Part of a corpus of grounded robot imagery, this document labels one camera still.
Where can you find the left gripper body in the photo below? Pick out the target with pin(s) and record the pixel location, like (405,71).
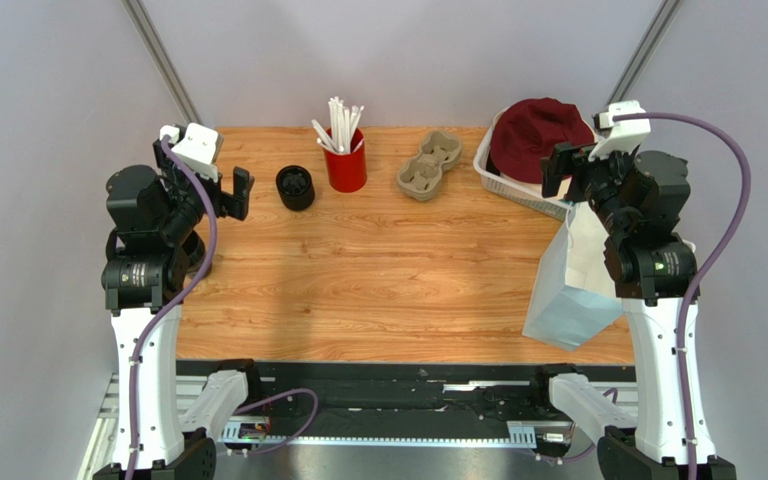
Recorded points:
(178,182)

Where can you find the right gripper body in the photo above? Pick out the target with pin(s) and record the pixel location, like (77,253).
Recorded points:
(572,173)

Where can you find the white paper bag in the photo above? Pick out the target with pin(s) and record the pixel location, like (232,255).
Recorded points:
(573,297)

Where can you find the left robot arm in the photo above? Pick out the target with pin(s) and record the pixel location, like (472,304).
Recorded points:
(155,257)

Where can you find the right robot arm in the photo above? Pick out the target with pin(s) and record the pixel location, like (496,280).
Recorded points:
(638,198)

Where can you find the black coffee cup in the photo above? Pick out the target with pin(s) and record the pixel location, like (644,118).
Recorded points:
(195,250)

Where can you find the white plastic basket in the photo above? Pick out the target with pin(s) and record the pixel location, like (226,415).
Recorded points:
(527,195)

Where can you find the maroon bucket hat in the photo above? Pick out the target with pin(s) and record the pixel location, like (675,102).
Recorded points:
(528,131)

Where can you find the stack of black lids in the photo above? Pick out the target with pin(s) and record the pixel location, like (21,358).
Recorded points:
(295,187)

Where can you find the red straw cup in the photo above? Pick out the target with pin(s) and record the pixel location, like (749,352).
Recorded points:
(347,173)

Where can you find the wrapped white straws bundle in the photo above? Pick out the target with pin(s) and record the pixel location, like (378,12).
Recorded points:
(344,124)

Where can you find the stacked pulp cup carriers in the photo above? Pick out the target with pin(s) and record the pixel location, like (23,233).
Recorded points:
(421,177)

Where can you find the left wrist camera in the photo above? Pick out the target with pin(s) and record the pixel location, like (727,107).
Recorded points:
(197,146)

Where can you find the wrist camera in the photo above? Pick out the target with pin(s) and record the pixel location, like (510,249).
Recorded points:
(619,135)
(197,146)

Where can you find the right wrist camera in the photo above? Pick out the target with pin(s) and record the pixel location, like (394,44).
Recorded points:
(619,135)

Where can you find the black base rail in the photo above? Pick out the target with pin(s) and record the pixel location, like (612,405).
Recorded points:
(405,404)

